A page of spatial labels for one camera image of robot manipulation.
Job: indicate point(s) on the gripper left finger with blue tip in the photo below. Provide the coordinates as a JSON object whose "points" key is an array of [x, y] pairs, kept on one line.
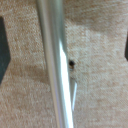
{"points": [[3, 50]]}

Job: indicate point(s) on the gripper right finger with blue tip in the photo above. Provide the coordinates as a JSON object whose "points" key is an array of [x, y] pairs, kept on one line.
{"points": [[126, 46]]}

